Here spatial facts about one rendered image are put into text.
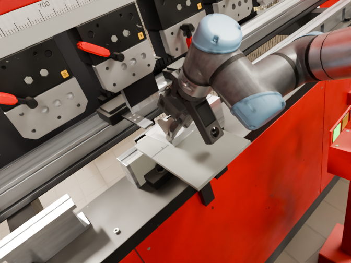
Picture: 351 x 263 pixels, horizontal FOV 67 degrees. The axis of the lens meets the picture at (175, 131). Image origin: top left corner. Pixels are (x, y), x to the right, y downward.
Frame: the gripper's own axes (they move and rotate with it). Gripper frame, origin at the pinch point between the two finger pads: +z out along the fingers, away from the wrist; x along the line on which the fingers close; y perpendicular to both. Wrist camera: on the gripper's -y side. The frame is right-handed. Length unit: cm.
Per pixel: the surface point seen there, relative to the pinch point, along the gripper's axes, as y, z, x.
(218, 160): -12.4, -9.2, 2.8
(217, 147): -10.3, -7.4, -0.7
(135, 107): 13.4, 0.5, 3.6
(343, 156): -39, 0, -35
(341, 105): -36, 24, -87
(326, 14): -1, 4, -102
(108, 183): 36, 162, -6
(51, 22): 28.5, -22.1, 14.4
